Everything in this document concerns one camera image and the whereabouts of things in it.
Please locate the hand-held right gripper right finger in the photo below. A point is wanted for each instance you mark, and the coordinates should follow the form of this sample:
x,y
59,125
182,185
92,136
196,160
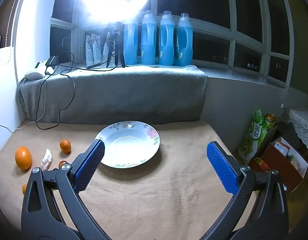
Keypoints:
x,y
222,170

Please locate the white floral plate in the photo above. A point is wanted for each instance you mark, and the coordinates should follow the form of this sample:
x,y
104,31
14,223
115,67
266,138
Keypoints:
x,y
128,147

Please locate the white window frame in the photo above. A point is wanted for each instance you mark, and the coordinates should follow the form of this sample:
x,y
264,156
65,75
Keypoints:
x,y
234,17

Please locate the white lace cloth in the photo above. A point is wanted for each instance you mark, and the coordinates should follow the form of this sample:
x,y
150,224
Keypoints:
x,y
303,127

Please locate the white paper bag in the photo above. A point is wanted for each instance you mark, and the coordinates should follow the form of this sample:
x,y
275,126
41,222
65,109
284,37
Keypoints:
x,y
4,87

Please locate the red tomato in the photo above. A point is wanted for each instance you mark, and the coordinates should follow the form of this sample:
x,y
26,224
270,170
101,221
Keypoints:
x,y
61,164

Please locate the brown cardboard box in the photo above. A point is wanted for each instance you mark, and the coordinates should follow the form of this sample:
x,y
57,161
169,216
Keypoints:
x,y
276,165

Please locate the small tangerine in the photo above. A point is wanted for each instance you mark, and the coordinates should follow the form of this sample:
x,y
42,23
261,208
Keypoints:
x,y
24,189

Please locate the beige blanket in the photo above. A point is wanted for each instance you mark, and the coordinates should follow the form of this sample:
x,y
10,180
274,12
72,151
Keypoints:
x,y
149,192

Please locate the grey blanket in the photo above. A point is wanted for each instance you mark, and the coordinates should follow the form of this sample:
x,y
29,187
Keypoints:
x,y
133,97

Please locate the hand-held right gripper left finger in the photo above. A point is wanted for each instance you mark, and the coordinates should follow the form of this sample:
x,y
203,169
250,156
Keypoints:
x,y
90,166

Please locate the medium tangerine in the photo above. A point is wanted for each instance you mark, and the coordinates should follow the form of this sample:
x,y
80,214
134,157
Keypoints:
x,y
65,146

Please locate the black power adapter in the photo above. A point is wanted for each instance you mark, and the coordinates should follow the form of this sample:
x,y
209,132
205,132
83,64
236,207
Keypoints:
x,y
53,60

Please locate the large orange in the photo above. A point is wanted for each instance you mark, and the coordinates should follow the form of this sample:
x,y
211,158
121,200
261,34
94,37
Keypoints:
x,y
23,158

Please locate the black tripod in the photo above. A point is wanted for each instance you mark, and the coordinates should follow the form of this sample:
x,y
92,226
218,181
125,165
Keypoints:
x,y
116,40

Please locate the green snack bag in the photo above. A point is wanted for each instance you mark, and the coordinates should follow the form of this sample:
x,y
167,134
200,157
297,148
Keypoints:
x,y
252,137

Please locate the white charger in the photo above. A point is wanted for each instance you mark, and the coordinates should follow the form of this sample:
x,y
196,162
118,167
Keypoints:
x,y
42,65

